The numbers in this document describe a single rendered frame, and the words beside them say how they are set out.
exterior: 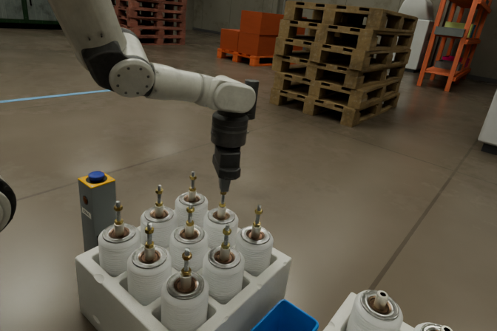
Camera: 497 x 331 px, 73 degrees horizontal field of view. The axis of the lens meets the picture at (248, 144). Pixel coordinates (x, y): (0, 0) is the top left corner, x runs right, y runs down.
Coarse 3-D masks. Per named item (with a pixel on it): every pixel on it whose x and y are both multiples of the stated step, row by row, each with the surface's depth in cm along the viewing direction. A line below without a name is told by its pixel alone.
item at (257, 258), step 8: (240, 232) 87; (240, 240) 85; (272, 240) 86; (240, 248) 84; (248, 248) 83; (256, 248) 83; (264, 248) 83; (248, 256) 84; (256, 256) 83; (264, 256) 84; (248, 264) 84; (256, 264) 84; (264, 264) 85; (248, 272) 85; (256, 272) 85
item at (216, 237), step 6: (210, 210) 96; (204, 216) 93; (204, 222) 92; (210, 222) 90; (234, 222) 91; (204, 228) 92; (210, 228) 90; (216, 228) 89; (222, 228) 89; (234, 228) 92; (210, 234) 90; (216, 234) 90; (222, 234) 90; (234, 234) 93; (210, 240) 91; (216, 240) 91; (222, 240) 90; (234, 240) 94; (210, 246) 92; (216, 246) 91
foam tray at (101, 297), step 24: (96, 264) 81; (288, 264) 90; (96, 288) 79; (120, 288) 75; (264, 288) 82; (96, 312) 82; (120, 312) 73; (144, 312) 70; (216, 312) 72; (240, 312) 76; (264, 312) 87
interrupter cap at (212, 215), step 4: (216, 208) 96; (212, 212) 94; (216, 212) 94; (228, 212) 95; (232, 212) 95; (208, 216) 92; (212, 216) 92; (216, 216) 93; (228, 216) 93; (232, 216) 93; (212, 220) 90; (216, 220) 91; (220, 220) 91; (224, 220) 91; (228, 220) 91; (232, 220) 91; (220, 224) 90
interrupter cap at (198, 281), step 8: (192, 272) 72; (168, 280) 69; (176, 280) 70; (192, 280) 70; (200, 280) 70; (168, 288) 67; (176, 288) 68; (192, 288) 68; (200, 288) 68; (176, 296) 66; (184, 296) 66; (192, 296) 66
